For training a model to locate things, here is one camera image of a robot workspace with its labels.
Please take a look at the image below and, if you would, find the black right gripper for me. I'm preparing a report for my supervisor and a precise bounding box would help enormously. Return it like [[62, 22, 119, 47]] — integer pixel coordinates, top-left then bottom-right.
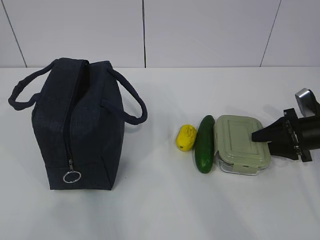
[[251, 108, 312, 163]]

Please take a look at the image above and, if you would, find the glass container with green lid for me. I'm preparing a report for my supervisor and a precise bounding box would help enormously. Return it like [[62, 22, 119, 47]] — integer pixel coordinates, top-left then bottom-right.
[[214, 115, 271, 176]]

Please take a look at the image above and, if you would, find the green cucumber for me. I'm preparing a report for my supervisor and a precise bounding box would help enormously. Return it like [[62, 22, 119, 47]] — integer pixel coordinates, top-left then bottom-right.
[[194, 115, 215, 174]]

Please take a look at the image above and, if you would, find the yellow toy lemon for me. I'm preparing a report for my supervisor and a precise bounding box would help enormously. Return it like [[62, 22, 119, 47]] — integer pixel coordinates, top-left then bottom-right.
[[175, 124, 197, 152]]

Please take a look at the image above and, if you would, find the dark navy fabric lunch bag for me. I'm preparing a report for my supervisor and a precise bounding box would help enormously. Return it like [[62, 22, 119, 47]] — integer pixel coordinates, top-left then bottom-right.
[[8, 57, 148, 190]]

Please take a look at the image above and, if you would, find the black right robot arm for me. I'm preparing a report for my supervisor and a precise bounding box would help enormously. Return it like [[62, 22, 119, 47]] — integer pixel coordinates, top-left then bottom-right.
[[251, 108, 320, 163]]

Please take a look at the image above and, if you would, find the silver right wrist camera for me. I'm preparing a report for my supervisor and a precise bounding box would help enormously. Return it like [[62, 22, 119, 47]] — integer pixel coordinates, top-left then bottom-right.
[[295, 88, 320, 118]]

